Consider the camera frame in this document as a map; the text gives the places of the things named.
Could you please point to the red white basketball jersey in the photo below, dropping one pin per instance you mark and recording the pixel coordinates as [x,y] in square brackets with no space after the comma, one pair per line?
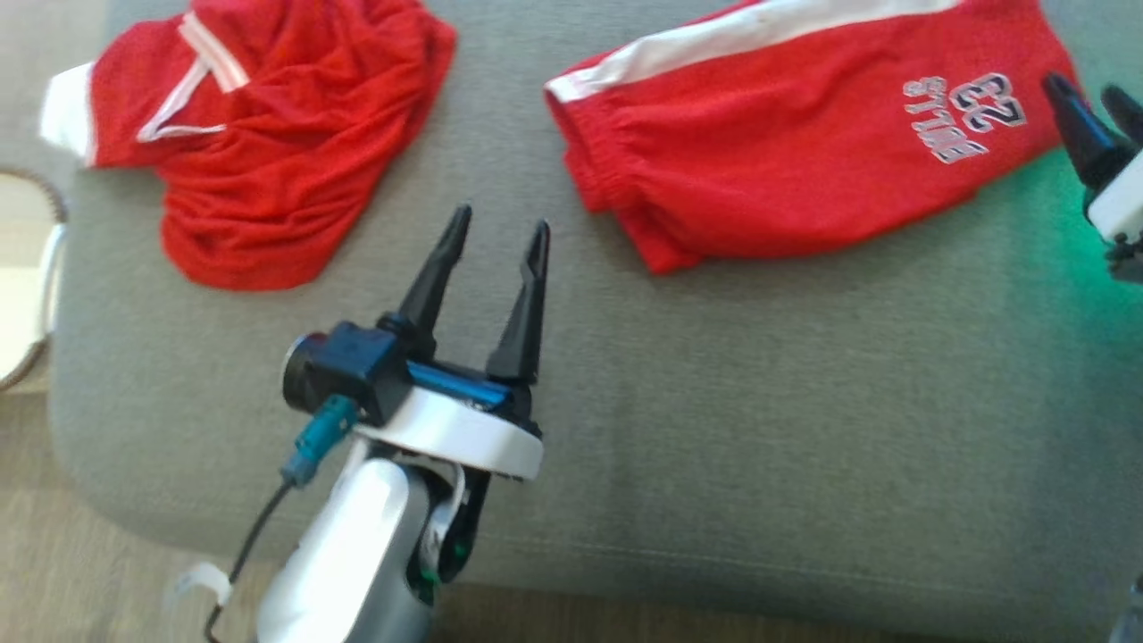
[295,161]

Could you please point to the red basketball shorts white stripe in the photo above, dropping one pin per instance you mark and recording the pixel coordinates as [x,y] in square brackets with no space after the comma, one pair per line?
[759,152]

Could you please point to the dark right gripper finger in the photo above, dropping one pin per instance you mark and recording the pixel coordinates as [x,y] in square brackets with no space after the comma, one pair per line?
[1089,143]
[1130,112]

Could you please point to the round woven laundry basket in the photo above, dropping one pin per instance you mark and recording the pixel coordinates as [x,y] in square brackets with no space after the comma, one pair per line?
[22,268]

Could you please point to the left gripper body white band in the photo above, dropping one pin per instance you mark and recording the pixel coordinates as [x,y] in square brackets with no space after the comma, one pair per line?
[464,438]

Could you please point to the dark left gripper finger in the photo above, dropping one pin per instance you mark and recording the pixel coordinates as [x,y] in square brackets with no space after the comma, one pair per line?
[433,286]
[527,321]

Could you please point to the large grey fabric sofa ottoman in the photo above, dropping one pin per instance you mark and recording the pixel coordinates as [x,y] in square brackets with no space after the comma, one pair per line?
[714,402]

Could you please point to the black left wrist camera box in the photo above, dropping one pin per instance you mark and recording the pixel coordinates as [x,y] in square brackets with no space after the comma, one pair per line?
[348,366]

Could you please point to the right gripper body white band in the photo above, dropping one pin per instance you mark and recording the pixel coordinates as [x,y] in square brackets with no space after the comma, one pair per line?
[1123,210]

